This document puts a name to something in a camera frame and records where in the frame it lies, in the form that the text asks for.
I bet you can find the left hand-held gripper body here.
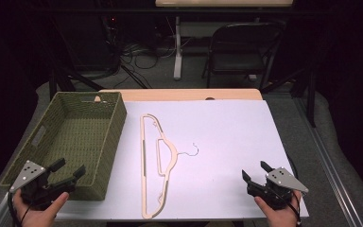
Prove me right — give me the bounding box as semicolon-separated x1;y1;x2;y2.
9;159;77;210

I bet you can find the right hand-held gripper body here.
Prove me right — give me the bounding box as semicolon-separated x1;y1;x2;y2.
246;166;310;210

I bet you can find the green woven basket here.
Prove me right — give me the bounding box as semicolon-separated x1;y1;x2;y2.
0;91;129;201

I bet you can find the beige clothes hanger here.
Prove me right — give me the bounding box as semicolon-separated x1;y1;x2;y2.
139;113;200;219

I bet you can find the person's right hand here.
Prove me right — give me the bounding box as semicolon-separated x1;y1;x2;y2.
253;189;303;227

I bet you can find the person's left hand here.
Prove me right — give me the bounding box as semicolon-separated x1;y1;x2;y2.
12;189;70;227

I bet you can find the white sheet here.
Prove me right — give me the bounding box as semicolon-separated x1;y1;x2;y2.
55;99;310;221

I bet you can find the black metal stand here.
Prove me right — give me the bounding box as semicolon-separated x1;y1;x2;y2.
48;18;106;100
259;56;318;129

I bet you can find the black folding chair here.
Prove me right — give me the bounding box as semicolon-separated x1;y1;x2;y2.
201;21;287;90

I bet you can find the white desk with metal leg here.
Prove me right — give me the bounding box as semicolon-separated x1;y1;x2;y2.
154;0;294;81

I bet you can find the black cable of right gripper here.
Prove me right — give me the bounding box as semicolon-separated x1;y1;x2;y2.
275;156;303;227

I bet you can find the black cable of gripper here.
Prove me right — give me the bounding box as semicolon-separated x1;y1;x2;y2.
275;156;303;227
7;191;32;227

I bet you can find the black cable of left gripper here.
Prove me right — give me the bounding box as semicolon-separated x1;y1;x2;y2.
7;191;32;227

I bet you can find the bundle of floor cables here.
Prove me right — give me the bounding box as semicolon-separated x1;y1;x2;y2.
102;15;194;90

